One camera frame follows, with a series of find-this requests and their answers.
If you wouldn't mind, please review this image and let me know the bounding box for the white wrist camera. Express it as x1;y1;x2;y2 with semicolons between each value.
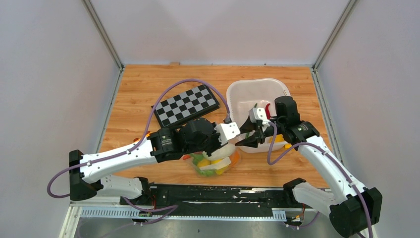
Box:
249;107;270;126
215;122;241;146

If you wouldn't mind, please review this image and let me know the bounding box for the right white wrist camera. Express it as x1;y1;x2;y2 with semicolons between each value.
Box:
249;107;270;126

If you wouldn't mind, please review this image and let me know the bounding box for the toy orange carrot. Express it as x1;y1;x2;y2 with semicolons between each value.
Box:
229;150;241;166

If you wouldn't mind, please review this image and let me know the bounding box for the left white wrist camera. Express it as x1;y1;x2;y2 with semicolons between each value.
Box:
215;122;241;146

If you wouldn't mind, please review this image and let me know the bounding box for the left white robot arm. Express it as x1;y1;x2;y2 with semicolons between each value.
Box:
69;118;239;205

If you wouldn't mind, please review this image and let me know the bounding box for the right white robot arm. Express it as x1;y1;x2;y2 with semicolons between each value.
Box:
237;96;382;238

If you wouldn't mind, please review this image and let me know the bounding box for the yellow toy potato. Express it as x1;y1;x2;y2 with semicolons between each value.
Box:
269;134;285;143

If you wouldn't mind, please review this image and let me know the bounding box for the white plastic basket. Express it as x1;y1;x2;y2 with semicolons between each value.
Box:
226;78;291;153

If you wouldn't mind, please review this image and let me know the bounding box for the yellow toy lemon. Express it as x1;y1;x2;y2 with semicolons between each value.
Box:
211;159;229;175

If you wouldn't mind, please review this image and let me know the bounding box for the white toy radish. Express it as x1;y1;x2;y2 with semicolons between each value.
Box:
201;143;236;170

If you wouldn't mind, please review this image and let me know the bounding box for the green toy cabbage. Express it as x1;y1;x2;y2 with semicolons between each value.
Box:
190;153;214;177

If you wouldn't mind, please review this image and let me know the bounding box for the clear zip top bag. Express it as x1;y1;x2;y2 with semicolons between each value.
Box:
182;143;241;177

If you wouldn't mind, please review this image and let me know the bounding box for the yellow toy pear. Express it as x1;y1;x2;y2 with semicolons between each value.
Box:
197;159;211;168

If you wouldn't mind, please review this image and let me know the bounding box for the black grey chessboard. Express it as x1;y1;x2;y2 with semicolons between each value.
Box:
154;84;219;128

